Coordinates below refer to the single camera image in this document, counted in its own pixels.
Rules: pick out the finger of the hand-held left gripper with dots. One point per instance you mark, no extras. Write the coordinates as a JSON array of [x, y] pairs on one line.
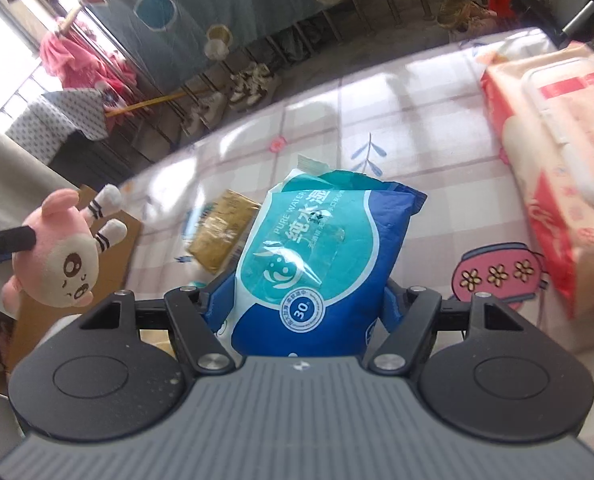
[[2, 246]]

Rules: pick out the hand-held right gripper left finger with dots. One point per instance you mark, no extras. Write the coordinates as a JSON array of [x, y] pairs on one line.
[[209, 305]]

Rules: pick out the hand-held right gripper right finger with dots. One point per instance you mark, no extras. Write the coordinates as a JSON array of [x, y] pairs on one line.
[[389, 310]]

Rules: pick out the pink plush toy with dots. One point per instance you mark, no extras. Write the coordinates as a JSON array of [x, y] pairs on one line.
[[62, 260]]

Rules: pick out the blue wet wipes pack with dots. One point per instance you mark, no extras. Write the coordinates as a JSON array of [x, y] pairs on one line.
[[307, 260]]

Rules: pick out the brown cardboard box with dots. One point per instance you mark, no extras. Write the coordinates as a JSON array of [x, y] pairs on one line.
[[122, 255]]

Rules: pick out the brown packet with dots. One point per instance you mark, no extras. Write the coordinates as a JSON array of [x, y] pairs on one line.
[[222, 230]]

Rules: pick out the star printed cloth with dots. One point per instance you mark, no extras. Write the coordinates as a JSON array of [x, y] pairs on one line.
[[52, 115]]

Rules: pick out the yellow pole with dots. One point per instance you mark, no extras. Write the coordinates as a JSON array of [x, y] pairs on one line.
[[142, 104]]

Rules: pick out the pink hanging clothing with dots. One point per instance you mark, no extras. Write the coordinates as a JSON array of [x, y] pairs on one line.
[[67, 55]]

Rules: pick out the brown and white sneaker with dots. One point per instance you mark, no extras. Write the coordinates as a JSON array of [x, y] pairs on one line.
[[264, 79], [242, 91]]

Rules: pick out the pink wet wipes pack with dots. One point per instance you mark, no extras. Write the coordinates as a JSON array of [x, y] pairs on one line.
[[552, 160]]

